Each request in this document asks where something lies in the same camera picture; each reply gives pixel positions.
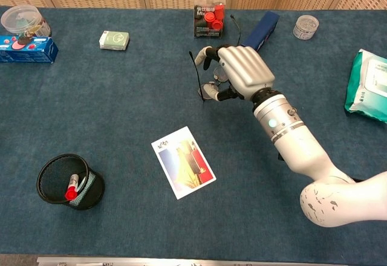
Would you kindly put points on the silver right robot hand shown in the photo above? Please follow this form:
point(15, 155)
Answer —
point(245, 69)

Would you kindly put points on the thin metal eyeglasses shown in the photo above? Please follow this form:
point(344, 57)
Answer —
point(220, 74)

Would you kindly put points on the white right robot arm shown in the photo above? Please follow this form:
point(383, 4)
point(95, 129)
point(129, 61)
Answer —
point(290, 139)

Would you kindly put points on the long dark blue box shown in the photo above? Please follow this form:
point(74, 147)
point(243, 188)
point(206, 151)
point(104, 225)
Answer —
point(266, 27)

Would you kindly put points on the clear box with red cups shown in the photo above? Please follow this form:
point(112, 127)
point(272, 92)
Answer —
point(211, 21)

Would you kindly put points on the small clear round container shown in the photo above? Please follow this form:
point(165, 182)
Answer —
point(305, 27)

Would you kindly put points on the picture postcard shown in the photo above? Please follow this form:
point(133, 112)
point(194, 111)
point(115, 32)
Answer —
point(184, 163)

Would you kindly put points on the green wet wipes pack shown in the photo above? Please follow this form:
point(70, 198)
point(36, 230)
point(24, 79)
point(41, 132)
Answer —
point(369, 87)

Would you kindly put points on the blue felt table cover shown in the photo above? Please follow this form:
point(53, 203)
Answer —
point(121, 96)

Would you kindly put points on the pale green card box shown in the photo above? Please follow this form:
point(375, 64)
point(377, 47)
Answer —
point(115, 40)

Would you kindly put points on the light blue flat strip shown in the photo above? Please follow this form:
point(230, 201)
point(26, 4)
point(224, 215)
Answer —
point(82, 185)

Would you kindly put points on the red-capped marker pen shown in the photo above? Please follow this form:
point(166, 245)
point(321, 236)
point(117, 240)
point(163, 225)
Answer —
point(70, 194)

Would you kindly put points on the blue cookie box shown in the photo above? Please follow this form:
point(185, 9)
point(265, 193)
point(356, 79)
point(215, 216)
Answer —
point(27, 53)

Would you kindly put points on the black mesh pen holder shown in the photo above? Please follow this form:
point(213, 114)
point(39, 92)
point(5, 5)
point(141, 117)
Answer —
point(53, 175)

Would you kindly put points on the clear plastic jar with clips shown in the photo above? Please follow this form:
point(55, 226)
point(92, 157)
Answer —
point(21, 18)

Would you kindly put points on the aluminium rail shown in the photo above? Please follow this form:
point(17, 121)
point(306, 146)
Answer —
point(181, 261)

